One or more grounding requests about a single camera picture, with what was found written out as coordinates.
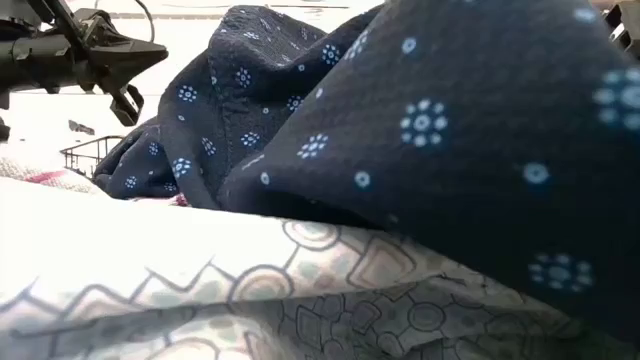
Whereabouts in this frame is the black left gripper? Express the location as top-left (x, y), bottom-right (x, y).
top-left (67, 8), bottom-right (169, 127)

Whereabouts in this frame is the pale blue patterned shirt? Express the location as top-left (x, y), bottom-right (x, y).
top-left (0, 175), bottom-right (640, 360)

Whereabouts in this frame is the navy white-dotted cloth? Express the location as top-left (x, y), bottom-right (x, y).
top-left (92, 0), bottom-right (640, 349)

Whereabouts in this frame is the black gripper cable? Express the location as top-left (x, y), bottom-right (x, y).
top-left (132, 0), bottom-right (157, 45)

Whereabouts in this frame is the black wire basket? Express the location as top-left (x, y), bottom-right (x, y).
top-left (59, 134), bottom-right (126, 180)

